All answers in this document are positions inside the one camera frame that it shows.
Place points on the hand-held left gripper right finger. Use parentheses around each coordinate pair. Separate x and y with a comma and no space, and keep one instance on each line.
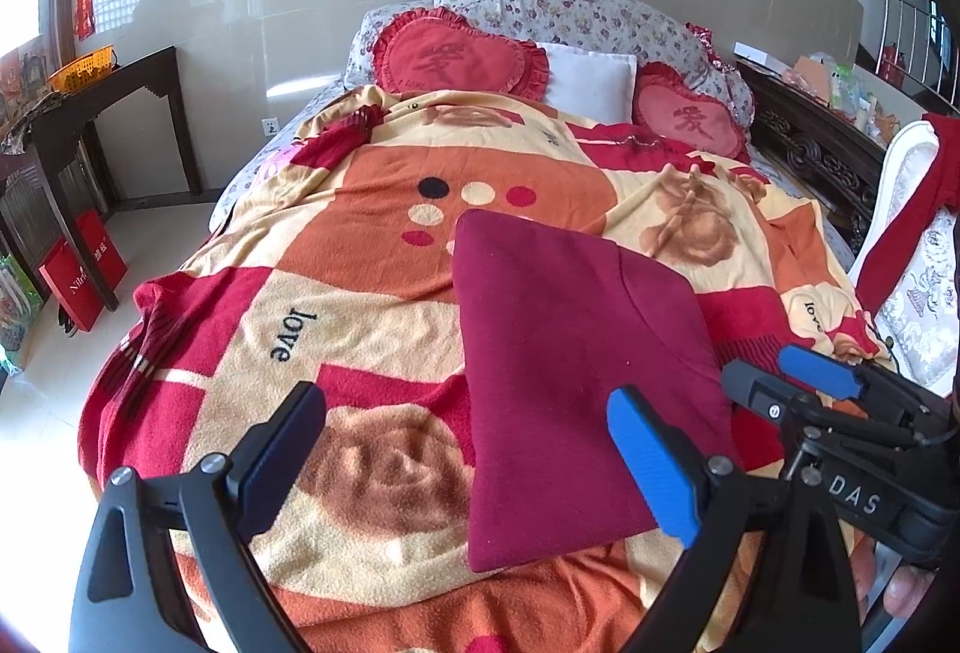
(652,465)

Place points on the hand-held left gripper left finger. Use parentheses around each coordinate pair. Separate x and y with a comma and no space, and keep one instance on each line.
(281,458)

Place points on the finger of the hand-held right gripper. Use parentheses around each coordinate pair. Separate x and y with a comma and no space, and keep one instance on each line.
(817,370)
(761,398)

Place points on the maroon sweater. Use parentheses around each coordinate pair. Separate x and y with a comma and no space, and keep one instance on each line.
(562,361)

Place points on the person's right hand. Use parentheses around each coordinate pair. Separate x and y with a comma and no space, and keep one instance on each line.
(907,593)

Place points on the red garment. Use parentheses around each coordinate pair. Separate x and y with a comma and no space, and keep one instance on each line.
(900,233)

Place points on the red orange printed blanket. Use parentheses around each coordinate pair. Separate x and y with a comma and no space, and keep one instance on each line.
(337,263)

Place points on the red gift bag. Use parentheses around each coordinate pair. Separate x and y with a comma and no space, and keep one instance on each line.
(71,286)
(105,248)

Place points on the pile of assorted packets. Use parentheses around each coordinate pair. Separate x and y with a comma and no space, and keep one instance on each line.
(847,91)

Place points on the small red heart pillow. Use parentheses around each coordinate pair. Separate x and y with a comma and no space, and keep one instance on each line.
(690,117)

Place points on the floral bed sheet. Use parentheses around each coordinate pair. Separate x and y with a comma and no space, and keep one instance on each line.
(255,166)

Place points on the green printed bag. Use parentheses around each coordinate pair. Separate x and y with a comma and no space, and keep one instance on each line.
(15,304)

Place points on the red fire extinguisher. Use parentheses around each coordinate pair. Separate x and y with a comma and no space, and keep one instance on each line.
(892,65)

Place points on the white flat box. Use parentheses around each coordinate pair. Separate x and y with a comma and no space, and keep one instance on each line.
(759,52)

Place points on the red ruffled cushion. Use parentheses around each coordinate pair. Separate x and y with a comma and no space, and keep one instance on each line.
(709,50)

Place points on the metal railing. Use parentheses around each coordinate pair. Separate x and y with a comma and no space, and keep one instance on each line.
(919,38)

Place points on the white pillow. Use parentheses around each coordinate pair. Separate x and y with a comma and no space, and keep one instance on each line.
(592,79)

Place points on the dark wooden table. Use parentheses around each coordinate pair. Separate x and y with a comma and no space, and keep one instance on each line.
(97,121)

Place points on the long floral pillow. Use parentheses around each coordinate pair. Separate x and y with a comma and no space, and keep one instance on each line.
(585,16)

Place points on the short floral pillow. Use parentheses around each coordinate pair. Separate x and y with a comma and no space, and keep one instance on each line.
(364,35)

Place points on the yellow plastic basket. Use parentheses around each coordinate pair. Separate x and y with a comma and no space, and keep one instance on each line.
(82,70)

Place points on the large red heart pillow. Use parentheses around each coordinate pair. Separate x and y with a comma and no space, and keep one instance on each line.
(457,57)

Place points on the dark carved wooden bed frame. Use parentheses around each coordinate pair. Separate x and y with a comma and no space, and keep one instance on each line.
(810,143)

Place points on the white wall outlet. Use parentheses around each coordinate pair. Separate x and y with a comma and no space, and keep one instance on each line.
(271,125)

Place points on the red wall sign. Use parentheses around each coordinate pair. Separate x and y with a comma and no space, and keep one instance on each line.
(85,14)

